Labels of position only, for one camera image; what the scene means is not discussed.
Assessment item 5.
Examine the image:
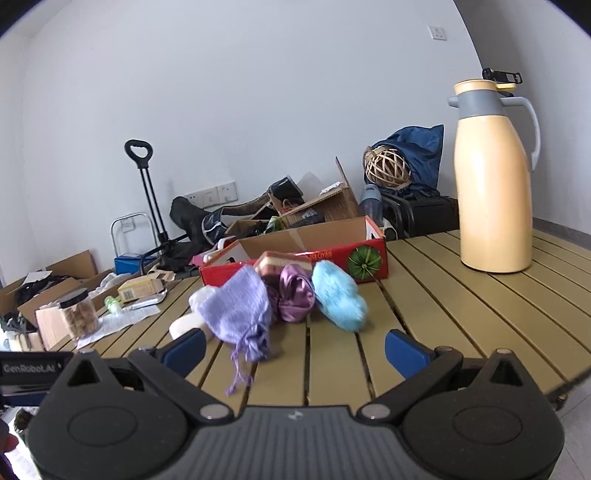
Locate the clear jar with snacks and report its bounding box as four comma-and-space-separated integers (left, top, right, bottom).
58, 287, 100, 341

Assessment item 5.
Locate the rattan ball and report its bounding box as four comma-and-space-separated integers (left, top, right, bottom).
364, 144, 413, 189

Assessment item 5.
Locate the white metal rack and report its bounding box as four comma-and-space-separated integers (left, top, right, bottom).
110, 212, 156, 264

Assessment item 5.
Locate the purple satin scrunchie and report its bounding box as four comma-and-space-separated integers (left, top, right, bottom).
277, 264, 317, 324

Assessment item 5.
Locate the dark blue cloth bag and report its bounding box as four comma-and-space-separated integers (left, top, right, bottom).
369, 124, 445, 197

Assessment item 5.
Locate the tall open cardboard box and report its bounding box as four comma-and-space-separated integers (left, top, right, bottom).
268, 157, 363, 229

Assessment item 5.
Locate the small yellow cardboard box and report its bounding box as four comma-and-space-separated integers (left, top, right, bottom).
117, 275, 166, 304

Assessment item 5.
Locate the small black box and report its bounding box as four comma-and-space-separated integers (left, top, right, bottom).
268, 175, 305, 206

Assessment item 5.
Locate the red printed cardboard box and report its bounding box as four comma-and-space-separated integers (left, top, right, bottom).
199, 215, 387, 288

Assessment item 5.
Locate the grey blue bottle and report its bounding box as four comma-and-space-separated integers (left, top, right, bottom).
359, 184, 384, 228

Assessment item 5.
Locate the white crumpled sheet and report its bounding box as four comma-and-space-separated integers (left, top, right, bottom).
75, 302, 161, 350

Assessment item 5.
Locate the small tan carton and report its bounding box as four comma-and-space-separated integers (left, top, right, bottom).
34, 305, 72, 352

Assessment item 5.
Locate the layered pink yellow sponge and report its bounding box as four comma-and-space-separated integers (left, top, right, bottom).
255, 250, 315, 280

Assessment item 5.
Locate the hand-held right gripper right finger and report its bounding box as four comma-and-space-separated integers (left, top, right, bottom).
360, 329, 541, 423

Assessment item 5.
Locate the white wall socket row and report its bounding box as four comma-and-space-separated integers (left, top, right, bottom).
185, 181, 237, 207

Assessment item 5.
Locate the white round foam piece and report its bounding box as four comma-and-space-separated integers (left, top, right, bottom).
168, 313, 215, 343

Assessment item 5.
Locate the blue storage box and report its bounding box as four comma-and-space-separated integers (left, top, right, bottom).
115, 253, 155, 276

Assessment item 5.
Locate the black hand trolley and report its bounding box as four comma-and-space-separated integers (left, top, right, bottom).
124, 138, 195, 259

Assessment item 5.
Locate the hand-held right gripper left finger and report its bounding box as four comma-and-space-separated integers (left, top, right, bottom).
51, 329, 232, 423

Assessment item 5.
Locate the purple mesh drawstring pouch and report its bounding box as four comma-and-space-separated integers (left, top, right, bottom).
202, 266, 274, 397

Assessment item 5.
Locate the tan folding table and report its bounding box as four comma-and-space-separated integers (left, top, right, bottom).
76, 228, 591, 411

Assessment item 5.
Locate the light blue fluffy item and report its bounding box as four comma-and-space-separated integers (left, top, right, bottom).
311, 260, 369, 332

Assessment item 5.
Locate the black suitcase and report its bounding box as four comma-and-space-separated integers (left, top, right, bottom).
383, 191, 460, 241

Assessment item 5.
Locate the yellow thermos jug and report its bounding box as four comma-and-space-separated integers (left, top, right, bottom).
447, 78, 541, 274

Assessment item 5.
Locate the black soft bag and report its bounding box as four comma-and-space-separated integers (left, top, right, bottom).
170, 196, 232, 250

